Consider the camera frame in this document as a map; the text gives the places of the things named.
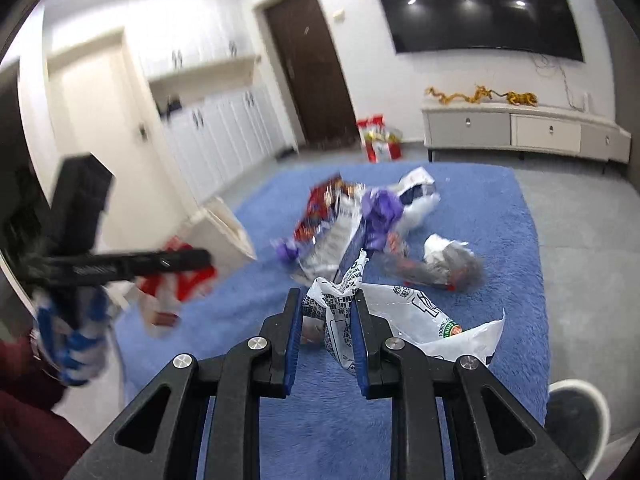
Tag purple plastic bag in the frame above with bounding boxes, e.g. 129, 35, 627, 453
272, 188, 402, 262

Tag dark brown entrance door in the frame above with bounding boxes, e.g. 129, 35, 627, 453
265, 0, 359, 148

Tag red chips snack bag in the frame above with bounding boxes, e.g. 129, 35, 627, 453
293, 174, 364, 246

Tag white upper wall cabinets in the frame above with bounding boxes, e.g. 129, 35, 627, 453
44, 0, 260, 79

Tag white round trash bin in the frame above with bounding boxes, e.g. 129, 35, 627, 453
544, 379, 611, 479

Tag white printed plastic bag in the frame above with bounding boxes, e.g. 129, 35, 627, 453
300, 252, 506, 373

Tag small red candy wrapper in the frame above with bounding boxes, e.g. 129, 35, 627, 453
137, 266, 218, 337

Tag golden dragon ornament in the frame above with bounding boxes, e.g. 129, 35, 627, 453
424, 86, 538, 107

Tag left blue white gloved hand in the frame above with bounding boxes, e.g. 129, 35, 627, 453
30, 287, 111, 387

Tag blue carpet rug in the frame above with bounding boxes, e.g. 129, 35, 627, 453
112, 160, 552, 480

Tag crumpled white tissue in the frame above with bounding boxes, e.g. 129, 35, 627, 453
384, 233, 486, 292

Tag beige interior door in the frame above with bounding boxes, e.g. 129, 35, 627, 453
46, 29, 193, 250

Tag white router on cabinet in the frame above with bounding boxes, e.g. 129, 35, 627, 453
582, 92, 592, 114

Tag black handbag on shelf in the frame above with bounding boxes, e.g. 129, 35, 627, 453
160, 96, 182, 118

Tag white low TV cabinet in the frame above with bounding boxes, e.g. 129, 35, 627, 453
422, 103, 631, 165

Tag large black wall television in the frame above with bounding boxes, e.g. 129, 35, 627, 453
380, 0, 584, 62

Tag white lower shoe cabinets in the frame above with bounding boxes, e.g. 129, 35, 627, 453
164, 84, 293, 205

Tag red white gift bag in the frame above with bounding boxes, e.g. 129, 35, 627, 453
356, 114, 401, 164

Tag white blue paper package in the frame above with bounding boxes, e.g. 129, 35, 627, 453
395, 167, 440, 237

